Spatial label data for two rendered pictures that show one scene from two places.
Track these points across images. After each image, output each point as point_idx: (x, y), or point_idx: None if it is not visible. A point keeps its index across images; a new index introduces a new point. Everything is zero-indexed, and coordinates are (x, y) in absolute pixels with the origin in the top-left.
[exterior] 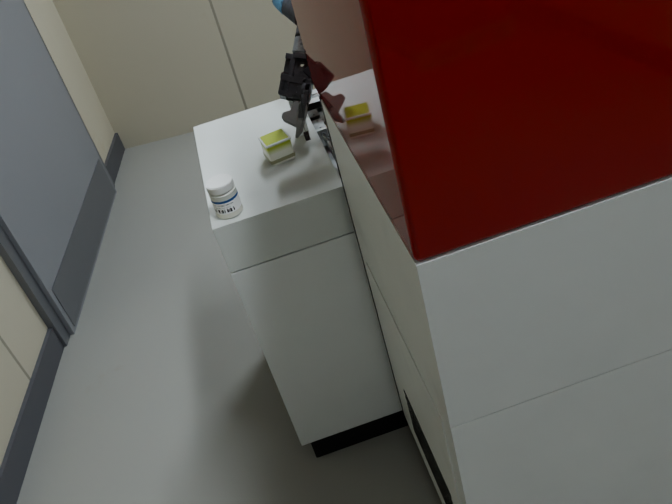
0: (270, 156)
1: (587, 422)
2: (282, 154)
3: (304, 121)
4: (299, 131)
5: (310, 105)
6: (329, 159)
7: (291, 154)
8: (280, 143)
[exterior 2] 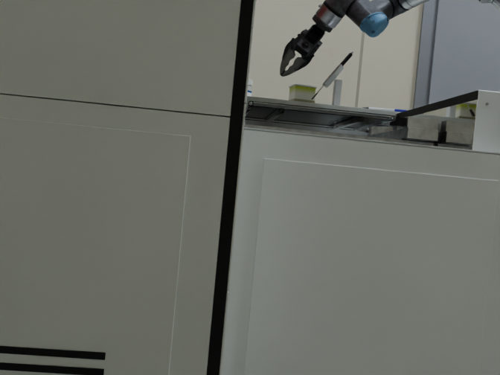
0: (289, 95)
1: None
2: (291, 97)
3: (291, 66)
4: (280, 69)
5: (399, 114)
6: (277, 99)
7: (293, 99)
8: (292, 86)
